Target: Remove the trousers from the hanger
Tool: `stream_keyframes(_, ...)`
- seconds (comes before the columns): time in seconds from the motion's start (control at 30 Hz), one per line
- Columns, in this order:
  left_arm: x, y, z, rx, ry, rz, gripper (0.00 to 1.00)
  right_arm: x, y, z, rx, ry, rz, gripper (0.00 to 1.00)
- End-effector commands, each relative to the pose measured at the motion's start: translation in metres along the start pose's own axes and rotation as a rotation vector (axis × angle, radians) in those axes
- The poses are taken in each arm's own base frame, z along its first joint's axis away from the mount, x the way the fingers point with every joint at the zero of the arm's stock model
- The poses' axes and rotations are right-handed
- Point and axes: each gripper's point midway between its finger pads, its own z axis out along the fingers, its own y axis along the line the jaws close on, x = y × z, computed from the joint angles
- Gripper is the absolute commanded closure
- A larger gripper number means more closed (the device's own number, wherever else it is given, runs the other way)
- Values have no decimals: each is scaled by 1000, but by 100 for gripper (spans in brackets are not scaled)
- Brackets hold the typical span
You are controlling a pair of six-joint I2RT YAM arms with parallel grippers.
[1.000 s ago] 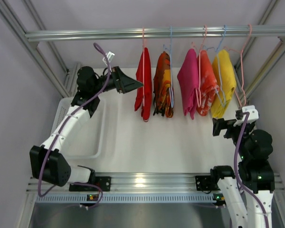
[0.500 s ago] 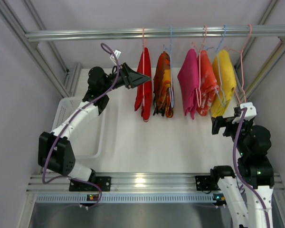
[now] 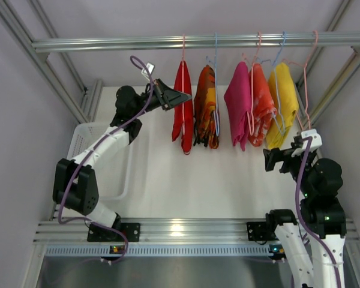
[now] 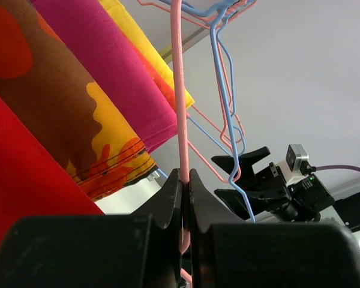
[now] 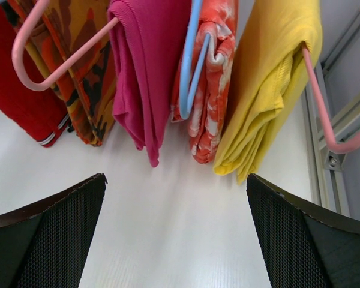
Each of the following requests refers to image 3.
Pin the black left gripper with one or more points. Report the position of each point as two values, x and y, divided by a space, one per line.
161 94

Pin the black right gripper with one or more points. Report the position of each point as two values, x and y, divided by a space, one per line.
276 159

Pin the pink hanger with red trousers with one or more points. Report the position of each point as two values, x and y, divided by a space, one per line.
186 119

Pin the red trousers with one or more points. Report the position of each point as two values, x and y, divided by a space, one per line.
177 124

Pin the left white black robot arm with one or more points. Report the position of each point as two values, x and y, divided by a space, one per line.
76 187

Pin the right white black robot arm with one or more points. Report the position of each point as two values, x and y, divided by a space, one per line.
313 237

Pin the orange white tie-dye trousers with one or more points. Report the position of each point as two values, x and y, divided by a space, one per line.
264 107

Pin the orange black patterned trousers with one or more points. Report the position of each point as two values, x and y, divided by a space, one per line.
205 105

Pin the blue hanger with patterned trousers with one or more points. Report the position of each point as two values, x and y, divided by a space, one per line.
213 64

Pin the magenta trousers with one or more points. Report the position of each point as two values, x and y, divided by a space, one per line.
238 103

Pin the yellow trousers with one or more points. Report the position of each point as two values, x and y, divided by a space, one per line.
283 92

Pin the empty pink hanger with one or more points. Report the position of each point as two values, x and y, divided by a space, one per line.
304 67

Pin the white plastic perforated basket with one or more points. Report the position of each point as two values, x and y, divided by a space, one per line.
108 162

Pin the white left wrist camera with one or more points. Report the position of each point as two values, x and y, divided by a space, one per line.
149 67

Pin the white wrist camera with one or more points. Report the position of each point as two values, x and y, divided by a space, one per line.
307 139
149 67

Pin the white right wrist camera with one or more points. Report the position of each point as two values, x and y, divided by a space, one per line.
307 139

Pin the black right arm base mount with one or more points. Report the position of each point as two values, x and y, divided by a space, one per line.
260 232

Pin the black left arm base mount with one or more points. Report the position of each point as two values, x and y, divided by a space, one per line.
130 230

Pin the aluminium hanging rail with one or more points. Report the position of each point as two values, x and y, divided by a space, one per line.
307 39

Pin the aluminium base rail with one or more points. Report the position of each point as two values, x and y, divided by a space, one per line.
155 231

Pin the aluminium frame post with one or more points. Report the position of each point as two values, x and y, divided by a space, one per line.
24 39

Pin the grey slotted cable duct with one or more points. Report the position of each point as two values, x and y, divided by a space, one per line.
151 250

